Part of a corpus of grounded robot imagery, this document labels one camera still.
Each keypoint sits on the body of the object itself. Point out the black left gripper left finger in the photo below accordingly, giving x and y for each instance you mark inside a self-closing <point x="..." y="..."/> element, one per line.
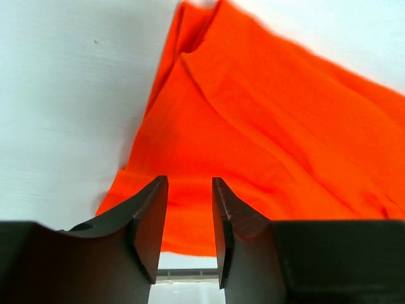
<point x="111" y="258"/>

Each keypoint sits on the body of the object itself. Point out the aluminium table edge rail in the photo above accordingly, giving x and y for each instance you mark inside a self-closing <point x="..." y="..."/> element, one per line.
<point x="180" y="275"/>

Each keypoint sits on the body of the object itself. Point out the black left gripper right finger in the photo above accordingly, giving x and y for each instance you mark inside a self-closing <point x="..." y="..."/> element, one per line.
<point x="304" y="261"/>

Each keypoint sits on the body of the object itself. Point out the orange mesh shorts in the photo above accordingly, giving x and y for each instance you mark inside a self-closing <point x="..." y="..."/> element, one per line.
<point x="294" y="135"/>

